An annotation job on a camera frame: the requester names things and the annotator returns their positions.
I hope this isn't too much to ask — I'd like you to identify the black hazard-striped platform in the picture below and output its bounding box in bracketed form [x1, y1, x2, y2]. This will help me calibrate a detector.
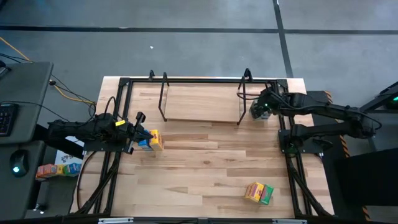
[306, 90, 371, 222]

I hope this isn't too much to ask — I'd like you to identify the yellow cable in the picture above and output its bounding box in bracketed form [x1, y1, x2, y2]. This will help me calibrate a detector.
[0, 36, 96, 105]

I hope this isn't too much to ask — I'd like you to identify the dark metal stand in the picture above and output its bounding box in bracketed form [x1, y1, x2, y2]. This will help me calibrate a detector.
[359, 81, 398, 153]

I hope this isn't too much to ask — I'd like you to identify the black computer mouse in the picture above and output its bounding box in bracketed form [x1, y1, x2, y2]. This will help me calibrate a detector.
[9, 149, 30, 178]

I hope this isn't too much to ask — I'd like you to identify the black metal shelf support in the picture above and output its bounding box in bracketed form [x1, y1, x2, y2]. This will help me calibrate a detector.
[236, 68, 253, 126]
[157, 72, 170, 122]

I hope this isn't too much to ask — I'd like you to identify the blue Rice Krispies cereal box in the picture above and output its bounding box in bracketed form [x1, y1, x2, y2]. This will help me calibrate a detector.
[137, 138, 153, 152]

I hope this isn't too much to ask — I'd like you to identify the grey desk top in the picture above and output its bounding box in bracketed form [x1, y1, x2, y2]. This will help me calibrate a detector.
[0, 61, 53, 146]
[0, 139, 47, 220]

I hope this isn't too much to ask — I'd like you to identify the silver bracket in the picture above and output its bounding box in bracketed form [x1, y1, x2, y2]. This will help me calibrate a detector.
[272, 219, 308, 224]
[98, 217, 134, 224]

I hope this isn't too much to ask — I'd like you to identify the yellow Pops cereal box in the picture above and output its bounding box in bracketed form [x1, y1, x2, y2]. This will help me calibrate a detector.
[244, 182, 265, 203]
[150, 129, 164, 152]

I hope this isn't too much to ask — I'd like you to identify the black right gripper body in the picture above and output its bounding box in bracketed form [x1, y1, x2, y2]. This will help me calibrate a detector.
[249, 88, 275, 110]

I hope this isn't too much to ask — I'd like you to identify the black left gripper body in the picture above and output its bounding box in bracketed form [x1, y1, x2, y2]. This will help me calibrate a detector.
[125, 111, 147, 155]

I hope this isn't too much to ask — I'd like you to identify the black aluminium table frame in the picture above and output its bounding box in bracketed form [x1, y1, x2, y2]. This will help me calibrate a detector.
[73, 70, 333, 219]

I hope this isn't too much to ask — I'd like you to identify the wooden shelf board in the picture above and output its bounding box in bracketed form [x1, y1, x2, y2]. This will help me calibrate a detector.
[164, 84, 242, 123]

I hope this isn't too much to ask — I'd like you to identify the orange spare cereal box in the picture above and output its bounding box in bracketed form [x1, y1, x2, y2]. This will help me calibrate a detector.
[35, 164, 58, 180]

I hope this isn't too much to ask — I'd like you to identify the black cable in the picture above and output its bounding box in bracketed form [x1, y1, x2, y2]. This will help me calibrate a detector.
[0, 100, 70, 123]
[49, 74, 97, 119]

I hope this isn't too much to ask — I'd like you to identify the white printed carton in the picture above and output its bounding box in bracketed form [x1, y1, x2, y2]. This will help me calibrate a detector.
[54, 136, 85, 166]

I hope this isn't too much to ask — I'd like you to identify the black cart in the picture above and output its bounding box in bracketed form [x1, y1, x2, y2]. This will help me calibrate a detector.
[334, 147, 398, 208]

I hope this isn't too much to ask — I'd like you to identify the black keyboard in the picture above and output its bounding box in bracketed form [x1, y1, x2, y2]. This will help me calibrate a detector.
[0, 103, 18, 138]

